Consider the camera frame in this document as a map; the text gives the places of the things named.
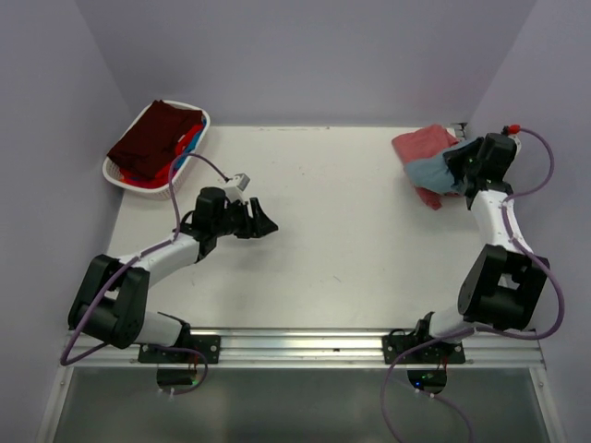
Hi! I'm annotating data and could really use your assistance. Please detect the pink folded t shirt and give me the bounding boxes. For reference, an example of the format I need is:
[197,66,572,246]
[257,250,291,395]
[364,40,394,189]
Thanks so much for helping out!
[392,125,460,210]

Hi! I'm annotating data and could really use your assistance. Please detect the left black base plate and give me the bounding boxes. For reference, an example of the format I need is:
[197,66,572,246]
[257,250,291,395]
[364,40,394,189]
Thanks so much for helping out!
[138,334,221,365]

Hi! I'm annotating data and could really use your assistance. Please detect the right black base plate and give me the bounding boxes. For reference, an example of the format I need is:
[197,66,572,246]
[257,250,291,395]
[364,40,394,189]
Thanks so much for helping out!
[381,333,466,365]

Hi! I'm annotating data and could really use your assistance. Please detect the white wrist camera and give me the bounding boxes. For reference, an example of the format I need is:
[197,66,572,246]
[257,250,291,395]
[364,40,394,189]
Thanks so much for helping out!
[223,173,250,202]
[501,124,522,146]

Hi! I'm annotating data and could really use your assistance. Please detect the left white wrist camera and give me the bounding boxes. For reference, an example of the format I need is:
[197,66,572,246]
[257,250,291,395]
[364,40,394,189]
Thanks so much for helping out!
[223,173,250,202]

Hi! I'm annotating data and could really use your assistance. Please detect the aluminium mounting rail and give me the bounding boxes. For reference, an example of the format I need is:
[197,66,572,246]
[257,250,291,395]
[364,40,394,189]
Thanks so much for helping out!
[58,326,549,369]

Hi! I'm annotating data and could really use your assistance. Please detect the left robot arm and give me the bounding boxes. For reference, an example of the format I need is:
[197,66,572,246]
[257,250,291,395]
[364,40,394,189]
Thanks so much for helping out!
[67,187,278,363]

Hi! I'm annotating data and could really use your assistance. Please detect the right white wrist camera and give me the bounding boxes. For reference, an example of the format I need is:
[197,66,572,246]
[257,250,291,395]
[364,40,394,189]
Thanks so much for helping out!
[501,124,522,146]

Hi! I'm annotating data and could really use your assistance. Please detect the dark red t shirt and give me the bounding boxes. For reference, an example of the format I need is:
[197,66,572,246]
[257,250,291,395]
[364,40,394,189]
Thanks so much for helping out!
[107,101,203,180]

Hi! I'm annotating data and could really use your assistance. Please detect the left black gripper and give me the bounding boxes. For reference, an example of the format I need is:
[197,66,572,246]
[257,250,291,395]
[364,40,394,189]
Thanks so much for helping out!
[212,197,277,239]

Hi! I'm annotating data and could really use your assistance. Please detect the blue t shirt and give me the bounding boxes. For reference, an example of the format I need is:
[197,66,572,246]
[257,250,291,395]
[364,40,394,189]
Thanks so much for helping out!
[404,137,483,196]

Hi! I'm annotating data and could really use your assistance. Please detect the white laundry basket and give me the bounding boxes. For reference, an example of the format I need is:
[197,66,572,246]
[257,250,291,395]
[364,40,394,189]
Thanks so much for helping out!
[103,100,211,200]

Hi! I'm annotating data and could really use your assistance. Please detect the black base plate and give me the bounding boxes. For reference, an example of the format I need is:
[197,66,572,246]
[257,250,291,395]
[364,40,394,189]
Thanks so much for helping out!
[138,334,221,365]
[381,333,466,365]

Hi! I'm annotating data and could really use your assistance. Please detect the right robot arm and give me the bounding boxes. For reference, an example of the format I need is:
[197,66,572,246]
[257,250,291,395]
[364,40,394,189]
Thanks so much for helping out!
[411,133,549,363]

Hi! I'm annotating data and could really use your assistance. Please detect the red and blue clothes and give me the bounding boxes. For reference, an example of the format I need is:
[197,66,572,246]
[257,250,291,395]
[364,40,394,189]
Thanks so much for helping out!
[109,117,207,190]

